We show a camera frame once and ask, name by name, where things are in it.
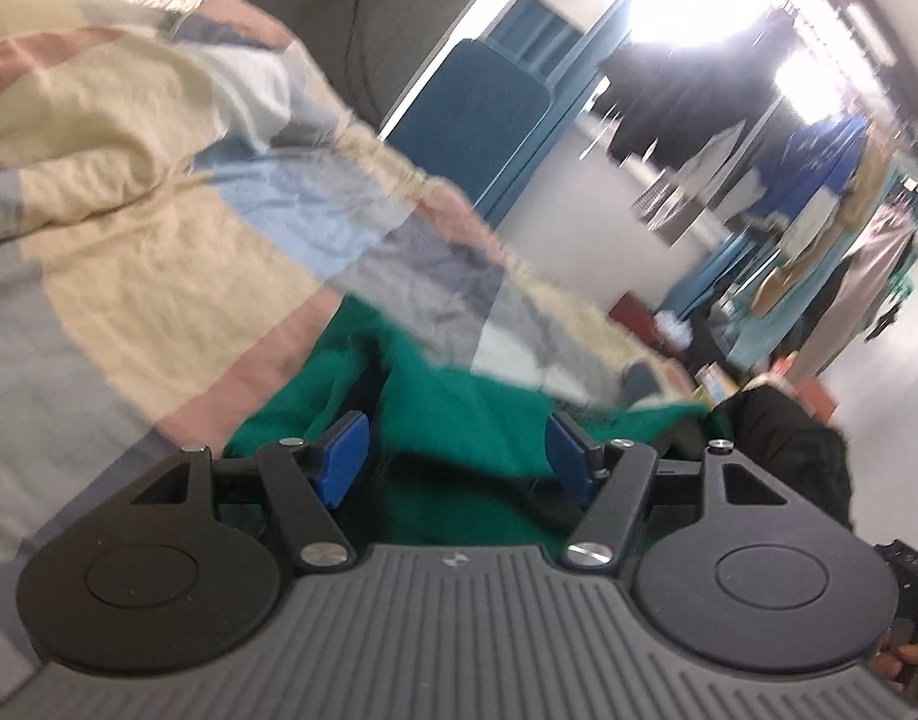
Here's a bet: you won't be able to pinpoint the hanging light blue garment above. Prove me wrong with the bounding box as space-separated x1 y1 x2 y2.
727 187 874 370

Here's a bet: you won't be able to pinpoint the hanging blue white jacket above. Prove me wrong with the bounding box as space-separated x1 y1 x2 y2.
729 115 874 257

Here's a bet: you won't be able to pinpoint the patchwork bed quilt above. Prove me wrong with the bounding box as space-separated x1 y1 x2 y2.
0 0 704 717

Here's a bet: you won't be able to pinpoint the blue padded board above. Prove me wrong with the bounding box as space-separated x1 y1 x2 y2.
382 37 555 224

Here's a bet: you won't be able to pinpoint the black puffy jacket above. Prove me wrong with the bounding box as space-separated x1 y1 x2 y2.
718 385 855 535

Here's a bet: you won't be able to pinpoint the green hoodie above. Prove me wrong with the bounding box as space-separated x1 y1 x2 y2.
223 292 734 548

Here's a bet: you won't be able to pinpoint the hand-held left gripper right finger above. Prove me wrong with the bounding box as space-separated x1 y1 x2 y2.
546 412 788 569

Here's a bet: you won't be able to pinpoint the hanging mauve garment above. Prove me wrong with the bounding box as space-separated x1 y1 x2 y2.
787 202 918 392

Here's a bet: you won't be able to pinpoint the hanging beige garment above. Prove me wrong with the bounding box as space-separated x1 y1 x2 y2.
750 165 881 317

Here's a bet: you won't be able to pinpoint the black charger cable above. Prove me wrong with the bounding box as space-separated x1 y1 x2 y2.
341 0 371 121

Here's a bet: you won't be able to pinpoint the hanging black jacket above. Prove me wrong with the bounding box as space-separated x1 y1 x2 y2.
600 15 799 167

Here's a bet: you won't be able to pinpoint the orange box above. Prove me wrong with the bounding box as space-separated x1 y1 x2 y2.
774 356 836 422

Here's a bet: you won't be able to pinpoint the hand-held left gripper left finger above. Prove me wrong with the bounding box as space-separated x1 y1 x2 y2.
131 412 371 572

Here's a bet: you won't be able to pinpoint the teal clothes hangers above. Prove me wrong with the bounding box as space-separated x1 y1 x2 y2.
889 268 918 317

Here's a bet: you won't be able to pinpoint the hanging grey white shirt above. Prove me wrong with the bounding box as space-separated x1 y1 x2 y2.
682 120 761 220

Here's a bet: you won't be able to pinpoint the hanging striped shirt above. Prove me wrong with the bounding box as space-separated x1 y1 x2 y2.
630 163 701 242

